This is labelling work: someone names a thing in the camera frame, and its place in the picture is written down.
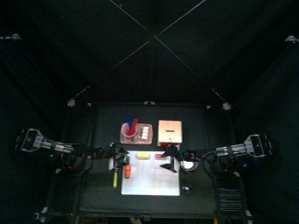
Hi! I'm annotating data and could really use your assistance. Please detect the red pen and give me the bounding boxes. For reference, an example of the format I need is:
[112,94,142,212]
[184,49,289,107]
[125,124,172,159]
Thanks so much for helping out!
[128,117,140,136]

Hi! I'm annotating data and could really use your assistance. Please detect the yellow egg toy sushi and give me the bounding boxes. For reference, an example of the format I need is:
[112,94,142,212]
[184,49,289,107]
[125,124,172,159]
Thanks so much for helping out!
[134,152,152,160]

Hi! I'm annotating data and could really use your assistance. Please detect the white cutting board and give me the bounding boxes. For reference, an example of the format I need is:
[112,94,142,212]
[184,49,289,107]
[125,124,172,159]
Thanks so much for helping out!
[120,150,182,197]

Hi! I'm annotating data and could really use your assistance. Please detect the pink translucent cup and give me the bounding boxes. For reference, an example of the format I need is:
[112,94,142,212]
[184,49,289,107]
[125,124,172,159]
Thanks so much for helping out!
[120,122,140,139]

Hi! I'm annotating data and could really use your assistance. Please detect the blue pen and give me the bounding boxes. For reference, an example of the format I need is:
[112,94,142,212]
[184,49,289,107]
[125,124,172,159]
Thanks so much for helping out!
[124,115,134,130]

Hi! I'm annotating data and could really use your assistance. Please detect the white printed label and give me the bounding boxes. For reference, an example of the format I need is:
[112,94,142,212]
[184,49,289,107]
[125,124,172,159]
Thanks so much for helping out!
[217,186,244,214]

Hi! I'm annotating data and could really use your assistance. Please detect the thin white cord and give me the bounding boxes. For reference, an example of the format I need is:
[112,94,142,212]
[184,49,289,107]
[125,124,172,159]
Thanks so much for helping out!
[108,0,228,103]
[70,0,206,99]

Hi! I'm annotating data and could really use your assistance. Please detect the orange toy carrot green leaves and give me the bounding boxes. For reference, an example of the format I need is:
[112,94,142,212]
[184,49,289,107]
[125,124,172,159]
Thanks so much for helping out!
[122,159,132,179]

